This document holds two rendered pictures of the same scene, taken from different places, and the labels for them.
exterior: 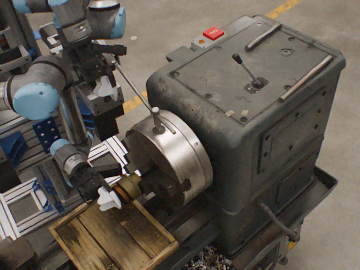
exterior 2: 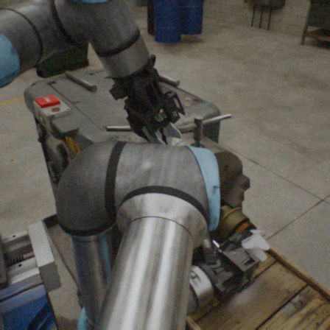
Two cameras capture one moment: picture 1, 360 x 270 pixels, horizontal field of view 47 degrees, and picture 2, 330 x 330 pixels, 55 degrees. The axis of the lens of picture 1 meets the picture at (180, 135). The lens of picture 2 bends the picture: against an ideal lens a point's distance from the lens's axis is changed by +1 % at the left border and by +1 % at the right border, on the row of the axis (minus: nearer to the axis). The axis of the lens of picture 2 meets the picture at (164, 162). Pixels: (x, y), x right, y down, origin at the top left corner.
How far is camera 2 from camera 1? 1.32 m
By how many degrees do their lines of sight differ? 66
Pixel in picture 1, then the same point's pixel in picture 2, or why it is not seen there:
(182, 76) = (116, 124)
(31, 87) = (202, 152)
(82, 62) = (163, 94)
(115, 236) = (251, 299)
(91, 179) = (232, 253)
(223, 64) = (108, 102)
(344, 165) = not seen: hidden behind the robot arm
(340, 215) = not seen: hidden behind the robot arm
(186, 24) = not seen: outside the picture
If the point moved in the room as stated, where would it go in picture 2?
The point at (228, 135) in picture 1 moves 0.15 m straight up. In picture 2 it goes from (211, 112) to (215, 63)
